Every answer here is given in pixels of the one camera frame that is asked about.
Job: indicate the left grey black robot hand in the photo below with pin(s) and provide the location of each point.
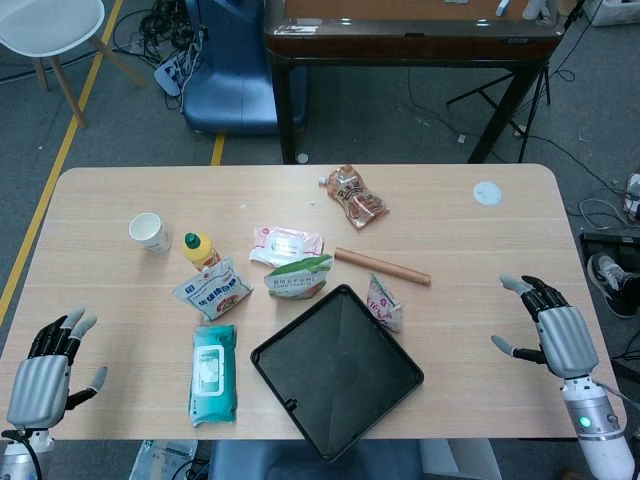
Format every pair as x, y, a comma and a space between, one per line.
37, 390

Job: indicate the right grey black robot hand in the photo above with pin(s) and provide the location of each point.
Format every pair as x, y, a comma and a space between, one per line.
567, 340

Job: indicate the small white snack packet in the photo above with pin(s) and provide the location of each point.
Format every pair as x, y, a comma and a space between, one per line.
382, 302

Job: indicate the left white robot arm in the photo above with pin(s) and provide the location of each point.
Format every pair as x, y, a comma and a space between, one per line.
17, 457

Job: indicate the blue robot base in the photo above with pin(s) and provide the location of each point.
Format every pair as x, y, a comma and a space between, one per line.
230, 85

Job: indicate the black plastic tray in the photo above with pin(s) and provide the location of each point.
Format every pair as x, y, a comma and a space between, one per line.
335, 370

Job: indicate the black and grey sneaker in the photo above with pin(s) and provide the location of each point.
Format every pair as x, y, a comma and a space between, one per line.
612, 282

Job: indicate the black foot pedal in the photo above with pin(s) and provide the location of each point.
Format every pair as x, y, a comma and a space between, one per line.
607, 242

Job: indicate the clear plastic bag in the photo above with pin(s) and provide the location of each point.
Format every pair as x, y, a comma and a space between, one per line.
160, 460

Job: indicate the white round table grommet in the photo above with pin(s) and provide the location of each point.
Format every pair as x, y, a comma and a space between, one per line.
487, 193

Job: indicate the teal wet wipes pack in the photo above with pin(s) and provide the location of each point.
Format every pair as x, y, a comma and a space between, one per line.
212, 375

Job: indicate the white paper cup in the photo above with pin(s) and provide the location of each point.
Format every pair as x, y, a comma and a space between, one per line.
150, 235

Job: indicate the wooden rolling pin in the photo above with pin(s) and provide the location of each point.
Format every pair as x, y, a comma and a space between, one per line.
382, 266

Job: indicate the white castor sugar bag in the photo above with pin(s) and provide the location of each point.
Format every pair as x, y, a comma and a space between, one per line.
215, 292

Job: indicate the yellow bottle with green cap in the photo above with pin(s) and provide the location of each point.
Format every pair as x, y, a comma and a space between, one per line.
197, 252

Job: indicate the black tripod stand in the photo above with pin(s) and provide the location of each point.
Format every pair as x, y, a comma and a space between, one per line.
532, 100

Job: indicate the brown sauce pouch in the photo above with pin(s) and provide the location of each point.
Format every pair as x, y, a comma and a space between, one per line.
357, 197

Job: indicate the green white corn starch bag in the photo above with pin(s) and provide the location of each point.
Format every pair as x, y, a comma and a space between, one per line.
295, 280

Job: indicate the pink wet wipes pack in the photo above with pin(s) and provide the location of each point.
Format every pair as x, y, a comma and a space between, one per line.
285, 242

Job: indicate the brown mahjong table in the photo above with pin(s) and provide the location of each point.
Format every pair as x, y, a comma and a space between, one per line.
410, 45

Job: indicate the blue and white mahjong tile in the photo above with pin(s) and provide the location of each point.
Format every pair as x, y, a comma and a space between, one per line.
503, 6

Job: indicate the white power strip with plugs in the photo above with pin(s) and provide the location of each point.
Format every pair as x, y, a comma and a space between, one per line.
172, 72

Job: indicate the white chair with wooden legs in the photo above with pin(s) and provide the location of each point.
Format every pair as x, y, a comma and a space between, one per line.
45, 22

